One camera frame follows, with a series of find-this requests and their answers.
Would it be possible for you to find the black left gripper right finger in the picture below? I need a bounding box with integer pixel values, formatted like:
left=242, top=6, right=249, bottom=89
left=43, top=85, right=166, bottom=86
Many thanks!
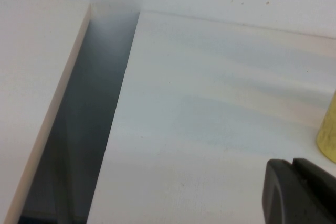
left=292, top=157, right=336, bottom=224

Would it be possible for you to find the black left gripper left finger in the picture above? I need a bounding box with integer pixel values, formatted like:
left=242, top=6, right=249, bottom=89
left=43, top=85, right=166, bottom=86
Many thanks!
left=263, top=158, right=303, bottom=224

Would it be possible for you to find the yellow plastic cup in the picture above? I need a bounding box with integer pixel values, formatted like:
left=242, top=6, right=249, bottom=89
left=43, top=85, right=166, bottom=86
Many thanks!
left=316, top=98, right=336, bottom=164

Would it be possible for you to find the white side table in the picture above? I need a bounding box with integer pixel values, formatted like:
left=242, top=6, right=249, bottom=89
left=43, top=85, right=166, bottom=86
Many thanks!
left=0, top=0, right=92, bottom=224

